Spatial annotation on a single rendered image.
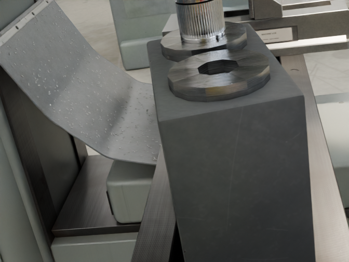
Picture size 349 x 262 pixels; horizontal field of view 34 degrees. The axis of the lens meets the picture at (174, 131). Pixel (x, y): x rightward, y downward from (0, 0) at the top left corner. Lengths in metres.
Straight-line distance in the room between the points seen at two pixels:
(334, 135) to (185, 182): 0.58
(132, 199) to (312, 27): 0.45
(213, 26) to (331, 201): 0.24
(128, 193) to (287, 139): 0.54
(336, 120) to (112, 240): 0.46
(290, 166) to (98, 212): 0.64
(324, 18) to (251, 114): 0.64
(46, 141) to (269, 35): 0.46
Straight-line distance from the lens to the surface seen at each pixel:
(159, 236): 0.64
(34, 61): 0.99
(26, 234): 1.04
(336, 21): 1.10
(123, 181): 0.98
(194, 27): 0.58
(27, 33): 1.03
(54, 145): 1.14
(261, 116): 0.47
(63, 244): 1.07
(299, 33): 1.10
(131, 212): 1.01
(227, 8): 1.11
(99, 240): 1.05
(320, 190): 0.69
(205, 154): 0.47
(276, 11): 1.08
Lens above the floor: 1.34
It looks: 26 degrees down
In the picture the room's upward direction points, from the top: 10 degrees counter-clockwise
